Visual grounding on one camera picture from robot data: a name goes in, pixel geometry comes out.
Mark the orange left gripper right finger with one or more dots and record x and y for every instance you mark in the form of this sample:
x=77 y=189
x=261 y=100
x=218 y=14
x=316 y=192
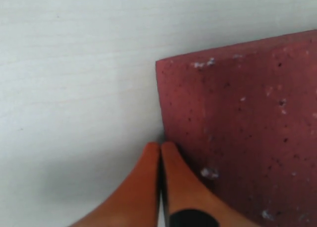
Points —
x=187 y=202

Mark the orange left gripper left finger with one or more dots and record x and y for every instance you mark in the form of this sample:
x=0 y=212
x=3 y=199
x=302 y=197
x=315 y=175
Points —
x=135 y=203

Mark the red brick chipped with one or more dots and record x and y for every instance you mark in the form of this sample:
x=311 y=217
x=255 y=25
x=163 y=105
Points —
x=245 y=119

